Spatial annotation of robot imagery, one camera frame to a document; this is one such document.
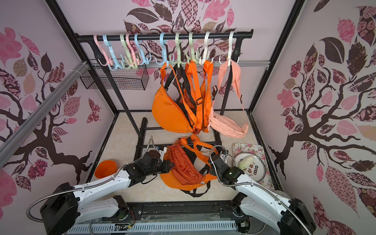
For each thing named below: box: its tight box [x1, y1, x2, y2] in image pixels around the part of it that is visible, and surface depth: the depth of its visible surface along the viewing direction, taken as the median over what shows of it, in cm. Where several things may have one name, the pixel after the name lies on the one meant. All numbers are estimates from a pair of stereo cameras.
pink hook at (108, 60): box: [93, 35, 113, 67], surface depth 58 cm
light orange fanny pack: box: [185, 59, 214, 135], surface depth 70 cm
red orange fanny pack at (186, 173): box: [163, 144, 204, 186], surface depth 80 cm
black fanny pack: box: [164, 63, 198, 126], surface depth 70 cm
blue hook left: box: [102, 34, 124, 71], surface depth 59 cm
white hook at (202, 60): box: [195, 31, 214, 65], surface depth 60 cm
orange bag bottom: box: [151, 62, 200, 134], surface depth 81 cm
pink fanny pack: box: [207, 59, 249, 139], surface depth 77 cm
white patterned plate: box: [233, 151, 267, 183], surface depth 90 cm
